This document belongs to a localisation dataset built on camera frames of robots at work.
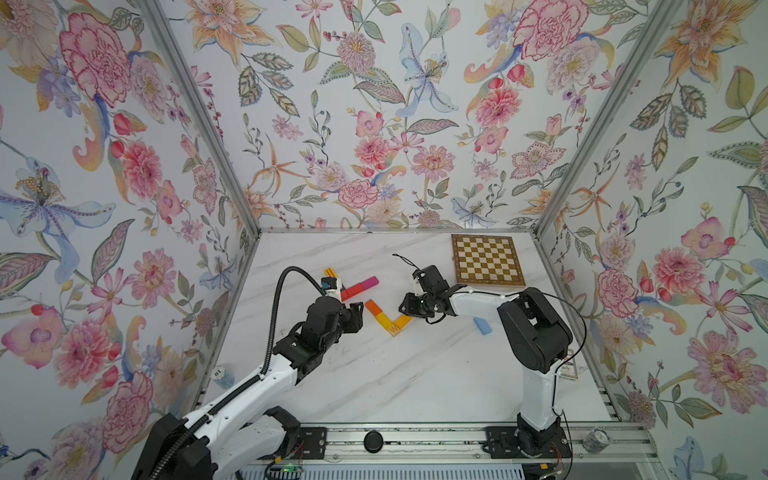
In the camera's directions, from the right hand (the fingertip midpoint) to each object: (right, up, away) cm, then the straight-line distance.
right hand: (401, 305), depth 98 cm
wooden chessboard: (+31, +15, +12) cm, 37 cm away
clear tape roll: (+45, -28, -27) cm, 59 cm away
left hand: (-11, +3, -17) cm, 21 cm away
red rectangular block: (-17, +4, +5) cm, 18 cm away
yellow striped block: (-25, +11, +8) cm, 28 cm away
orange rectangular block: (-10, 0, +2) cm, 10 cm away
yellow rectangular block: (-5, -4, -3) cm, 7 cm away
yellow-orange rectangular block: (0, -4, -3) cm, 6 cm away
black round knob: (-8, -30, -25) cm, 40 cm away
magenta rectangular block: (-10, +7, +6) cm, 14 cm away
